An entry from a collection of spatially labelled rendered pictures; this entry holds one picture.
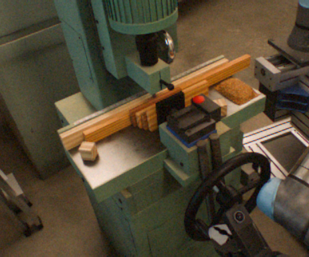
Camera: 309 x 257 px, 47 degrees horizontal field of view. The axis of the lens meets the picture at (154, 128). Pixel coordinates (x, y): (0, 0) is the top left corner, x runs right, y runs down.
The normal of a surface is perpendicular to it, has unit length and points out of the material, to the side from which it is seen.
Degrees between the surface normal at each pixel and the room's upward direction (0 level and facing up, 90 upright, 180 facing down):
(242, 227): 30
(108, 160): 0
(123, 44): 90
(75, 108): 0
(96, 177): 0
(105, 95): 90
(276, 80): 90
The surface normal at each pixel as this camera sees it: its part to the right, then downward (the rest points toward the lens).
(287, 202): -0.48, -0.39
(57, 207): -0.11, -0.75
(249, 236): 0.18, -0.39
